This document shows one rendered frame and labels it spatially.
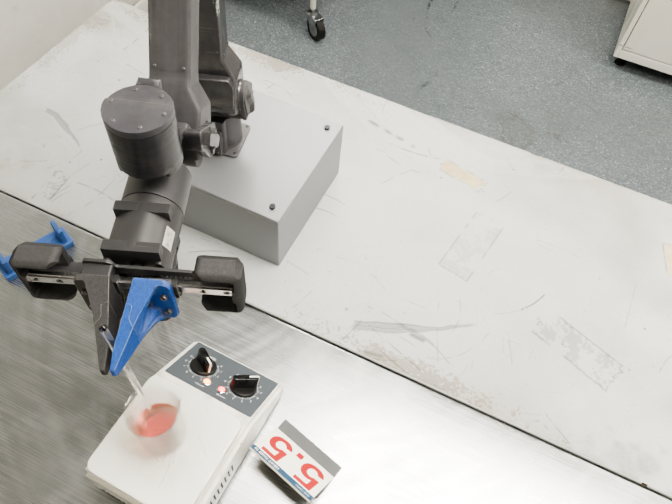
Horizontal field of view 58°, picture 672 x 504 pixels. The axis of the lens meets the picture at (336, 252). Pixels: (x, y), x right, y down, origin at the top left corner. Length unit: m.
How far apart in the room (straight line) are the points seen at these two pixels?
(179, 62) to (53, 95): 0.60
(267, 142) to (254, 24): 1.97
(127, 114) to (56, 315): 0.43
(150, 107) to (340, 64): 2.15
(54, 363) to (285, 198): 0.36
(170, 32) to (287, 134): 0.34
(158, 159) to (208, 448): 0.31
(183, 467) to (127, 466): 0.06
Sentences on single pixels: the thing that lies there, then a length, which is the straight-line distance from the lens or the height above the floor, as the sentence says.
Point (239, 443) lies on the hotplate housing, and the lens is 0.70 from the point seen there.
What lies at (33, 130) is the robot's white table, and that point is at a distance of 1.13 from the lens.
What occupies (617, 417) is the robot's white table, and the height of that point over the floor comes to 0.90.
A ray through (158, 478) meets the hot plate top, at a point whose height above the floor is 0.99.
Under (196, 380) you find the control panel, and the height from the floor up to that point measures 0.96.
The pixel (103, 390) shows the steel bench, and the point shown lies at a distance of 0.83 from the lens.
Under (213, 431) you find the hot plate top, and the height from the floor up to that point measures 0.99.
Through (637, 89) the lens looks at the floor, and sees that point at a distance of 2.95.
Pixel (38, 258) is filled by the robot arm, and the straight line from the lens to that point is 0.54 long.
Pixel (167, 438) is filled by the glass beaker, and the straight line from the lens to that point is 0.64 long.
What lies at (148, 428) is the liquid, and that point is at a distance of 0.67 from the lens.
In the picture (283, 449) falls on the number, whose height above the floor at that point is 0.92.
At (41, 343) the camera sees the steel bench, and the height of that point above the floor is 0.90.
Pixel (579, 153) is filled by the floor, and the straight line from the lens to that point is 2.53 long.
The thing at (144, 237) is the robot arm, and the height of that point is 1.22.
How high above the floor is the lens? 1.64
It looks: 56 degrees down
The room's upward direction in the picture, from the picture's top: 7 degrees clockwise
